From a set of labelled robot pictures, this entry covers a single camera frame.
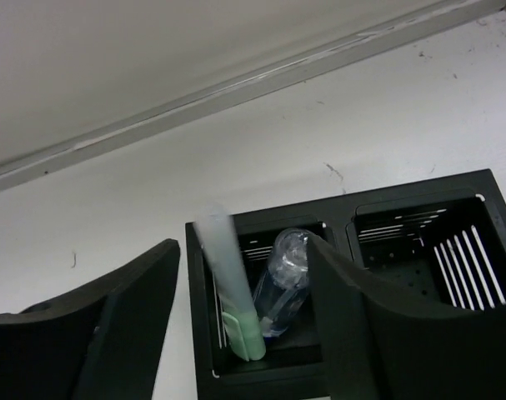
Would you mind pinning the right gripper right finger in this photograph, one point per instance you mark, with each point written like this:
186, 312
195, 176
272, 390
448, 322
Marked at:
384, 341

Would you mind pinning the clear blue glue stick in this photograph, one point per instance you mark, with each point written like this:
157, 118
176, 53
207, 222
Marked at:
284, 284

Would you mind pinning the green cap highlighter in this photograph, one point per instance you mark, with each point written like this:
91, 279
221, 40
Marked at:
216, 233

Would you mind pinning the black slotted organizer container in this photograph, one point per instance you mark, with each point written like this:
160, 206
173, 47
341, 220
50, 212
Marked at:
443, 238

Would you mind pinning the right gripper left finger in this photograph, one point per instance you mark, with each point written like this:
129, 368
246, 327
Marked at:
102, 340

